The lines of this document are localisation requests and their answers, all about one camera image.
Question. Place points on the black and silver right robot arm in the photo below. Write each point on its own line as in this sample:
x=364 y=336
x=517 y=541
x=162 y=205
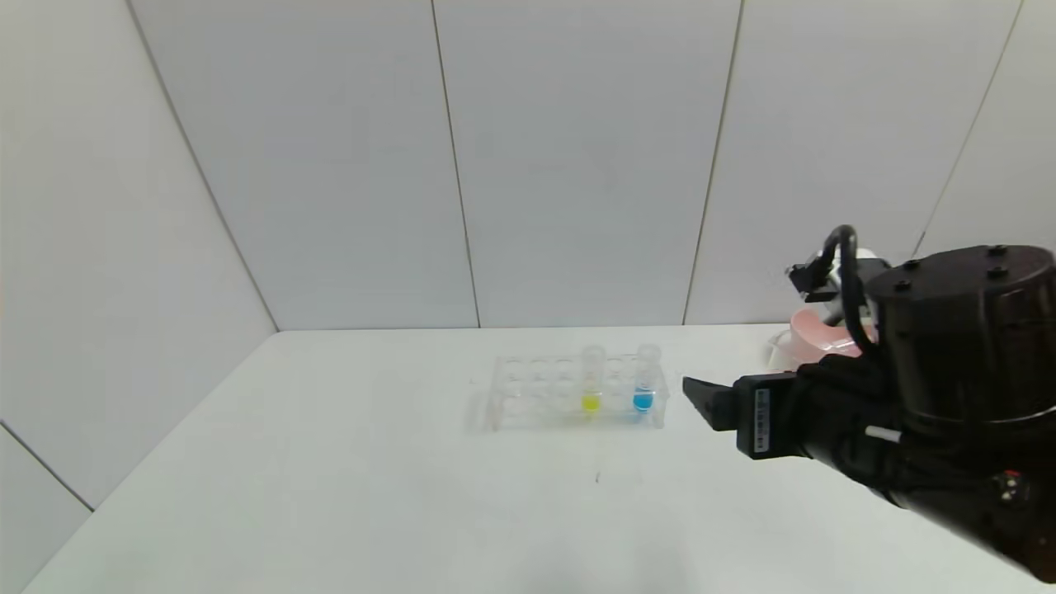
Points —
x=965 y=346

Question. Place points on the clear plastic beaker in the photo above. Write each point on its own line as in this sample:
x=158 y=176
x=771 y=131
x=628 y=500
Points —
x=782 y=355

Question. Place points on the pink bowl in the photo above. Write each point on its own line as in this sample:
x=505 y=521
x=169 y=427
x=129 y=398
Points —
x=821 y=338

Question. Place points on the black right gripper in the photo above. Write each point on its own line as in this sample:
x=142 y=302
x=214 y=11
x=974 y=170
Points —
x=762 y=417

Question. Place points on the test tube with blue pigment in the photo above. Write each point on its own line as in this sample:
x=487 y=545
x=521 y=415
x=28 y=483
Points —
x=643 y=402

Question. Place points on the test tube with yellow pigment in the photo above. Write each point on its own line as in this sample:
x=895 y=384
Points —
x=591 y=403

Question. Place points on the clear acrylic test tube rack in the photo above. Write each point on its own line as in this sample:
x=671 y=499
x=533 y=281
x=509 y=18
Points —
x=544 y=412

